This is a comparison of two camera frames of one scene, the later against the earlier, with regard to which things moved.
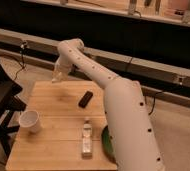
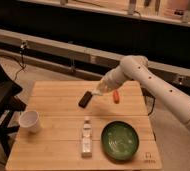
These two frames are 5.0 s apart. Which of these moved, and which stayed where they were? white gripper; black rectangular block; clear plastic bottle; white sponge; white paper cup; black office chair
Moved: white gripper; white sponge
Stayed: black rectangular block; white paper cup; clear plastic bottle; black office chair
